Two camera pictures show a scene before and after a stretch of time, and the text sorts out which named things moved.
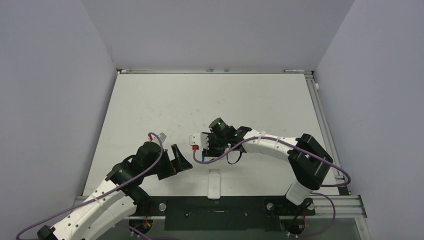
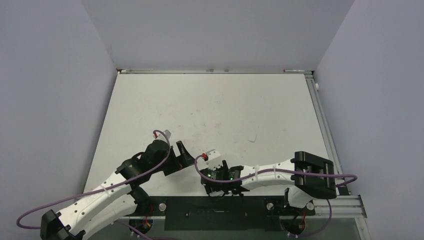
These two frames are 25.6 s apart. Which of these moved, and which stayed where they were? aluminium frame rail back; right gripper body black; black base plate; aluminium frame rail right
Moved: right gripper body black
Stayed: aluminium frame rail right; aluminium frame rail back; black base plate
